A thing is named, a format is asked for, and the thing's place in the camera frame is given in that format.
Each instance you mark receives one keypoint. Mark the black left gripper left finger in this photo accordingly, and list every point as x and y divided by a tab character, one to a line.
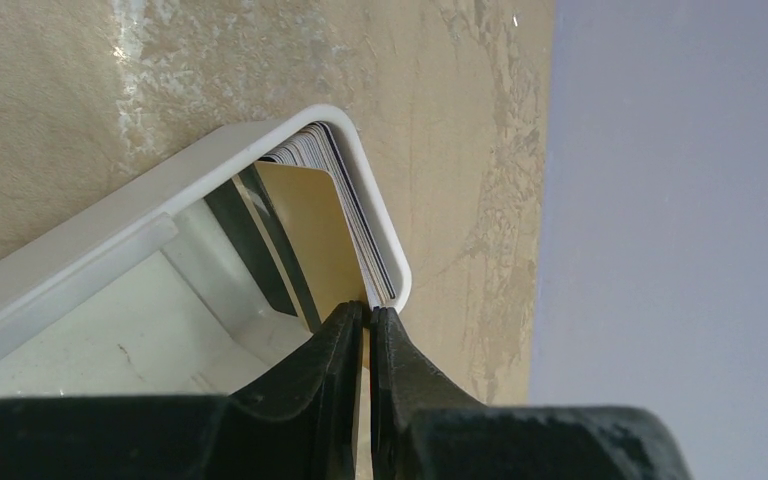
296	421

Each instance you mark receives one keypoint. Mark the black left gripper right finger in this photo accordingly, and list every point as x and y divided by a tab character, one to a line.
424	426

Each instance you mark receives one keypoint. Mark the gold credit card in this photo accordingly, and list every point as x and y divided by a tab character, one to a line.
299	216

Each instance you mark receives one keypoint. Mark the stack of credit cards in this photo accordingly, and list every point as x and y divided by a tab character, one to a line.
319	146

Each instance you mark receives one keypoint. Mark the white plastic tray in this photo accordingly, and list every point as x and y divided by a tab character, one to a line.
164	286

